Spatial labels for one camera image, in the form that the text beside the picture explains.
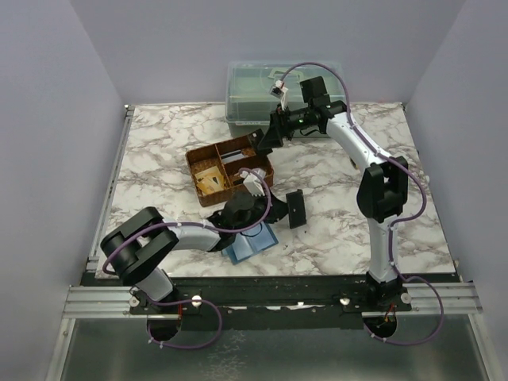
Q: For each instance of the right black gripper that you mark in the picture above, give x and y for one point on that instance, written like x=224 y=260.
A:
x=277 y=123

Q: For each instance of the black leather card holder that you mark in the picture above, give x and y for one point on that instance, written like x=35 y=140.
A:
x=296 y=209

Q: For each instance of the green clear-lid storage box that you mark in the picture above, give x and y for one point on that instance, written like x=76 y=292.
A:
x=249 y=100

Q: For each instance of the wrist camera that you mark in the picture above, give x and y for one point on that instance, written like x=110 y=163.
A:
x=279 y=90
x=252 y=183

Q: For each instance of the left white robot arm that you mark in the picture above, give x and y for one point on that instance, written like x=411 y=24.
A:
x=136 y=248

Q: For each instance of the gold cards in tray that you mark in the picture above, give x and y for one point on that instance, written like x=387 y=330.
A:
x=210 y=181

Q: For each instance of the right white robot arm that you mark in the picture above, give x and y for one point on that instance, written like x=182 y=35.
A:
x=383 y=189

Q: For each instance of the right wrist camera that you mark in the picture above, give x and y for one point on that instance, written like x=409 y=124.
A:
x=279 y=90

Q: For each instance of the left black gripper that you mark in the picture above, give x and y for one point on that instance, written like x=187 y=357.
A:
x=279 y=209

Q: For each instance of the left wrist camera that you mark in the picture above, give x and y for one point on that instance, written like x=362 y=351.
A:
x=252 y=183

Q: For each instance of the brown wicker divided tray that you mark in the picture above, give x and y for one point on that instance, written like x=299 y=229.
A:
x=200 y=159

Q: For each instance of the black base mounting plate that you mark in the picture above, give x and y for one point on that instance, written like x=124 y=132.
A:
x=272 y=302

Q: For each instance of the blue plastic card sleeve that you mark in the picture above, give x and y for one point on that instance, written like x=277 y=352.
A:
x=250 y=243

